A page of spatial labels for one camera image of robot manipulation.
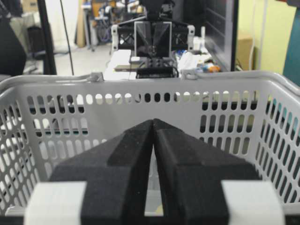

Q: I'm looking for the right gripper black foam right finger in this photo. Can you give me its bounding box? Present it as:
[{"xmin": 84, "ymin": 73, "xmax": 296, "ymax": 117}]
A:
[{"xmin": 152, "ymin": 119, "xmax": 286, "ymax": 225}]

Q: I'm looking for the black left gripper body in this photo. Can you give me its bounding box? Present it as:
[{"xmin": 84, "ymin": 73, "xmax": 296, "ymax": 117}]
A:
[{"xmin": 111, "ymin": 20, "xmax": 195, "ymax": 68}]

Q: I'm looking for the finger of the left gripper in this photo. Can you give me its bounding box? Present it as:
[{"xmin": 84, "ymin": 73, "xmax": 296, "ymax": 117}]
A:
[
  {"xmin": 153, "ymin": 22, "xmax": 170, "ymax": 56},
  {"xmin": 135, "ymin": 22, "xmax": 152, "ymax": 56}
]

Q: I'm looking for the right gripper black foam left finger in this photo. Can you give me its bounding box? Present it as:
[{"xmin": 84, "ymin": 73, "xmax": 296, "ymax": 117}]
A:
[{"xmin": 24, "ymin": 119, "xmax": 153, "ymax": 225}]

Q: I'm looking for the grey plastic shopping basket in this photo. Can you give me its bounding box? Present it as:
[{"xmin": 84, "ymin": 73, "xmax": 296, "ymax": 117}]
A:
[{"xmin": 0, "ymin": 70, "xmax": 300, "ymax": 215}]

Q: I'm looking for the black monitor screen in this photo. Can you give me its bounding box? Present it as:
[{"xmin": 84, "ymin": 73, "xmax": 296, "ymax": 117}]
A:
[{"xmin": 205, "ymin": 0, "xmax": 239, "ymax": 72}]

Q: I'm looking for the cardboard box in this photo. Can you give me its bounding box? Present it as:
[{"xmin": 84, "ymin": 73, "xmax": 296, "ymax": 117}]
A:
[{"xmin": 236, "ymin": 30, "xmax": 253, "ymax": 70}]

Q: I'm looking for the black vertical pole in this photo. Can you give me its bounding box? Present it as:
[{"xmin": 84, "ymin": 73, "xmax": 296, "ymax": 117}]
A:
[{"xmin": 37, "ymin": 0, "xmax": 57, "ymax": 75}]

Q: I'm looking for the black hanging cable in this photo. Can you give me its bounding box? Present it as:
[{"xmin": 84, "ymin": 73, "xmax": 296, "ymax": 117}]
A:
[{"xmin": 59, "ymin": 0, "xmax": 75, "ymax": 75}]

